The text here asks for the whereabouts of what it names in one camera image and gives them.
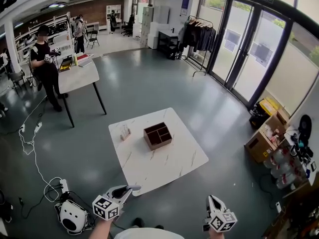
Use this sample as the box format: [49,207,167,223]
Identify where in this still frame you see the black folding chair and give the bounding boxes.
[85,29,101,50]

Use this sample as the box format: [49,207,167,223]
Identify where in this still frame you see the yellow black toolbox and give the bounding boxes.
[248,97,280,130]

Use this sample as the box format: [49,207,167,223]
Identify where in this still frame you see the white shelving rack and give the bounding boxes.
[14,11,76,67]

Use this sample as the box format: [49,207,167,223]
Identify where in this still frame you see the person's white shirt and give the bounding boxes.
[113,227,185,239]

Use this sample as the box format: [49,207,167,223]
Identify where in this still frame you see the person's left forearm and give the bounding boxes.
[88,217,114,239]

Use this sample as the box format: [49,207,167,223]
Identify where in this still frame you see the white bookshelf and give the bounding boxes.
[105,4,123,31]

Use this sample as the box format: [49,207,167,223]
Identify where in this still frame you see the brown divided wooden box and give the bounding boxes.
[143,121,173,151]

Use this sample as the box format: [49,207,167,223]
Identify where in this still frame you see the yellow tray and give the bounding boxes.
[58,57,73,72]

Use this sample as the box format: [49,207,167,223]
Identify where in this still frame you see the black office chair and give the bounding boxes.
[121,14,136,37]

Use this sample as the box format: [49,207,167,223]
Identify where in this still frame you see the large cardboard box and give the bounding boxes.
[244,129,278,164]

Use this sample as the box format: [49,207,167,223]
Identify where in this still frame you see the person's right forearm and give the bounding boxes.
[207,228,225,239]

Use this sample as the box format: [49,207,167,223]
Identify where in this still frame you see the dark hanging clothes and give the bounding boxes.
[178,18,217,54]

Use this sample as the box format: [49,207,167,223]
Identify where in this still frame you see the pack of water bottles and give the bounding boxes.
[263,147,301,190]

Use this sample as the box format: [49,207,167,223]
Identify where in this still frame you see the small beige item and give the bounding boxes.
[120,124,132,141]

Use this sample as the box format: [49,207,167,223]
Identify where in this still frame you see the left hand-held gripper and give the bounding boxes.
[92,184,142,222]

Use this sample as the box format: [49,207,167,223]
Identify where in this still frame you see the person's black shoes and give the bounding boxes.
[131,217,165,231]

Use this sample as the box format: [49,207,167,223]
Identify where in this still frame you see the black framed glass doors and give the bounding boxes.
[208,0,294,111]

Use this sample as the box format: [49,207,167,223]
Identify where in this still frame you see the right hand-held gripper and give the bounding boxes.
[202,195,238,234]

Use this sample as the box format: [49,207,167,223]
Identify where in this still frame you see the black filament spool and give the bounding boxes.
[298,114,313,138]

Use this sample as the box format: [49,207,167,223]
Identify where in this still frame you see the white marble table black legs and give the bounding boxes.
[56,53,108,128]

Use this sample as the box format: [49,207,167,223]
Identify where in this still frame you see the grey chair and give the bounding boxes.
[8,69,27,95]

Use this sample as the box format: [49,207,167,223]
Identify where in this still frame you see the white round helmet device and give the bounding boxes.
[54,199,91,235]

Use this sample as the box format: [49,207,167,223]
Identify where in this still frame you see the black clothes rack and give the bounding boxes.
[178,14,218,78]

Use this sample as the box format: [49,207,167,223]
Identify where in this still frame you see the blue wall poster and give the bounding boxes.
[179,0,191,17]

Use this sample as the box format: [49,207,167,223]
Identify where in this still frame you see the open cardboard box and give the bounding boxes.
[263,109,290,140]

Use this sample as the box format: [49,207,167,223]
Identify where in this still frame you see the white tall cabinet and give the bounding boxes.
[139,5,170,50]

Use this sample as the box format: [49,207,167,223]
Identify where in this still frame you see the white cable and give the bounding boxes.
[18,95,63,204]

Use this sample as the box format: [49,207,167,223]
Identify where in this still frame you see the black desk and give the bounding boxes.
[157,29,180,58]

